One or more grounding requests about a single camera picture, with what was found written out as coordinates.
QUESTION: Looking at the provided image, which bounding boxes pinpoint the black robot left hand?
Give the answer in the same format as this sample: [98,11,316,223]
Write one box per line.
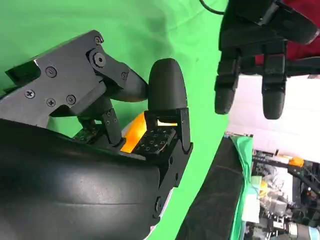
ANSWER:
[214,0,319,120]

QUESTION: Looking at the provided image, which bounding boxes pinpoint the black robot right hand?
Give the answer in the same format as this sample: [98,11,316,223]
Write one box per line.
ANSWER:
[0,29,194,240]

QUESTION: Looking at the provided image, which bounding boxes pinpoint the orange white toy bread roll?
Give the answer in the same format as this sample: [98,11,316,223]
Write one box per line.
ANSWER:
[119,111,179,154]

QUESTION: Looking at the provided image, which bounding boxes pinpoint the person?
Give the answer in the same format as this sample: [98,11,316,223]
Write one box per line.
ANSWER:
[239,0,320,77]

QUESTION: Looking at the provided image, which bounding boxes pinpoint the green cloth on workshop desk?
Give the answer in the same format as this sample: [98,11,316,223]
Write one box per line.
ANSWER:
[224,133,255,240]

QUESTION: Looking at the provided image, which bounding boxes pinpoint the orange workshop object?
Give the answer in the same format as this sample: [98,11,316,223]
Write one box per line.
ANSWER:
[288,156,305,168]

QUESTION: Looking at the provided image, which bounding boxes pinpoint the black backdrop curtain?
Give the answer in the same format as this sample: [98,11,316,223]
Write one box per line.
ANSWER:
[174,137,245,240]

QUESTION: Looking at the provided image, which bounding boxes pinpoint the green table cloth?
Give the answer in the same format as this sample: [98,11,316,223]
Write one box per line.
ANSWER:
[0,0,231,240]

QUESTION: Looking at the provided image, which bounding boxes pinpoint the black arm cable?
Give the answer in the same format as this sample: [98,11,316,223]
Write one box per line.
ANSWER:
[199,0,227,15]

